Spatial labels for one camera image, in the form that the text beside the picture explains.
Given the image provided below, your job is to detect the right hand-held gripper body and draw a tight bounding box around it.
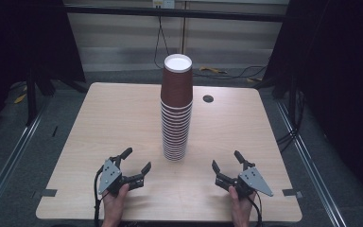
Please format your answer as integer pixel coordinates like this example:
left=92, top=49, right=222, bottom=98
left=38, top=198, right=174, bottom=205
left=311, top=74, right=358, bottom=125
left=233, top=166, right=274, bottom=200

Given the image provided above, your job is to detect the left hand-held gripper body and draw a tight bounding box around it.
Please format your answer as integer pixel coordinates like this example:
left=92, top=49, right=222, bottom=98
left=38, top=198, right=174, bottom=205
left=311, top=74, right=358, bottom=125
left=97, top=158, right=126, bottom=198

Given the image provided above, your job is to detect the stack of brown paper cups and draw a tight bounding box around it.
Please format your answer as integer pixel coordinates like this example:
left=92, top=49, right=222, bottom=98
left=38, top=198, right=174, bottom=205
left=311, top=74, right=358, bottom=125
left=160, top=53, right=194, bottom=163

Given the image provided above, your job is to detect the person's right hand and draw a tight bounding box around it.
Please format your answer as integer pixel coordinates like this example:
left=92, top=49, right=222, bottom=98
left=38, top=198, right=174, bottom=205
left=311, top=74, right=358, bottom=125
left=228, top=185, right=257, bottom=219

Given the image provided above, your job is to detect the person's left hand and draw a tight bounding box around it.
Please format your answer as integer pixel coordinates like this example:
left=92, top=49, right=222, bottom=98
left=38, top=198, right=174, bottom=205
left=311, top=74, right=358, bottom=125
left=101, top=183, right=130, bottom=219

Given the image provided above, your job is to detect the black tape piece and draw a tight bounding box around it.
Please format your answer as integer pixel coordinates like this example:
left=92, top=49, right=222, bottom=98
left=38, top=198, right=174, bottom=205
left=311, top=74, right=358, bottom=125
left=40, top=188, right=59, bottom=198
left=282, top=188, right=303, bottom=200

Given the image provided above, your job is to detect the black metal stand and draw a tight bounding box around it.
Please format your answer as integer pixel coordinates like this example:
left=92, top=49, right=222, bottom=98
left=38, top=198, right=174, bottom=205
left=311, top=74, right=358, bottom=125
left=287, top=75, right=299, bottom=129
left=26, top=67, right=40, bottom=127

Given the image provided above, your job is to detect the dark curtain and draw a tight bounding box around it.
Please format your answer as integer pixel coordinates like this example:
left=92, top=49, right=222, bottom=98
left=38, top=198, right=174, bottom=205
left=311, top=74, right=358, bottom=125
left=0, top=0, right=87, bottom=140
left=262, top=0, right=363, bottom=201

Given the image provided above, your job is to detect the black horizontal bar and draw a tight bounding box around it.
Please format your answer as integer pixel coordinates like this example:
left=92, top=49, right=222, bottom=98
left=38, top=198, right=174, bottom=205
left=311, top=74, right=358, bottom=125
left=63, top=4, right=287, bottom=23

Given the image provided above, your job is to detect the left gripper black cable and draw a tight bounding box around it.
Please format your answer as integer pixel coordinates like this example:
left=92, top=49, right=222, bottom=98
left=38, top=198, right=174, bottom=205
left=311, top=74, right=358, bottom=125
left=93, top=165, right=106, bottom=227

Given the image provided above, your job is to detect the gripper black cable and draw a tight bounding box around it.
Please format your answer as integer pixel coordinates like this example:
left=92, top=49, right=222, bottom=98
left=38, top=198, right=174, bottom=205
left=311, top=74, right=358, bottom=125
left=93, top=165, right=106, bottom=227
left=249, top=190, right=264, bottom=227

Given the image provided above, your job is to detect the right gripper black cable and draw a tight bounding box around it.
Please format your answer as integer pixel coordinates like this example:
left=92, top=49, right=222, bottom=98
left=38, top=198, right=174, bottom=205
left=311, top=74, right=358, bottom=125
left=249, top=190, right=264, bottom=227

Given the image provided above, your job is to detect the bundle of black cables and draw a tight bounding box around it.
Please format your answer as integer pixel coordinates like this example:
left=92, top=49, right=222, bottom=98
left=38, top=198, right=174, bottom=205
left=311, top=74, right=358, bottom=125
left=276, top=91, right=307, bottom=154

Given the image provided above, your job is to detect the metal floor rail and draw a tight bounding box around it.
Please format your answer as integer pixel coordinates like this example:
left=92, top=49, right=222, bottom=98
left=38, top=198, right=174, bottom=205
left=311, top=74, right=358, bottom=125
left=0, top=107, right=44, bottom=219
left=275, top=100, right=348, bottom=227

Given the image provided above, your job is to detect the black floor cable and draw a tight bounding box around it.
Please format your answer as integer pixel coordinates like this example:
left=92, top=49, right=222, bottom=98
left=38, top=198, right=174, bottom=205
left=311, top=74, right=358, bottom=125
left=192, top=64, right=268, bottom=80

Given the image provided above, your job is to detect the hanging black cable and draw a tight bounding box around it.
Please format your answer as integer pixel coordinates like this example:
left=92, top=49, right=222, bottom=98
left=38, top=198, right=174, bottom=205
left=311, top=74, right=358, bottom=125
left=153, top=15, right=171, bottom=70

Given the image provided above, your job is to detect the white wall socket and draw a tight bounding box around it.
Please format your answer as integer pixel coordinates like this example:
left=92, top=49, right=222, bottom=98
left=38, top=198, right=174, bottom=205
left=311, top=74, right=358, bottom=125
left=152, top=0, right=176, bottom=9

